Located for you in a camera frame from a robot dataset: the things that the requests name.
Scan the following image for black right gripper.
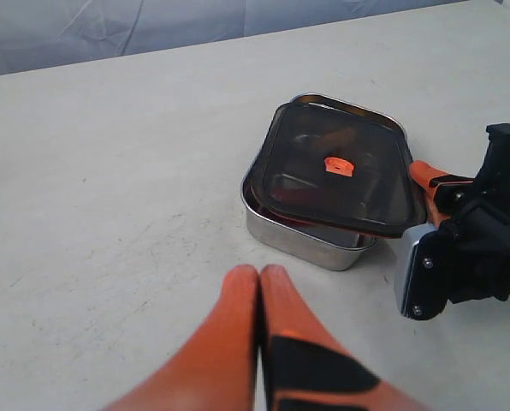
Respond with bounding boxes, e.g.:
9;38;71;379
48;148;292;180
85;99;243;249
409;123;510;302

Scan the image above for steel two-compartment lunch box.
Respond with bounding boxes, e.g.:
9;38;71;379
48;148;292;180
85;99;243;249
240;93;427;271

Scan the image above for grey lunch box lid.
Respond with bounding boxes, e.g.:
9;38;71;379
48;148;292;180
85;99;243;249
252;101;425;238

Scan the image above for white backdrop cloth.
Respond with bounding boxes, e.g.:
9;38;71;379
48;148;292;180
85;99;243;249
0;0;491;80

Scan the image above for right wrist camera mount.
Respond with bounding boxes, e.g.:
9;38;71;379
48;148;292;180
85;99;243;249
394;223;448;321

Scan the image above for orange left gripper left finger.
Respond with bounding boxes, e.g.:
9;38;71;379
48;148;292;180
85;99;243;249
106;265;258;410

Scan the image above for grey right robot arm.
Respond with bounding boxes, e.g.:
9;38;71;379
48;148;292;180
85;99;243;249
394;123;510;320

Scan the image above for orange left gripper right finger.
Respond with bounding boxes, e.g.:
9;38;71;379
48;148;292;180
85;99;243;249
260;265;422;410

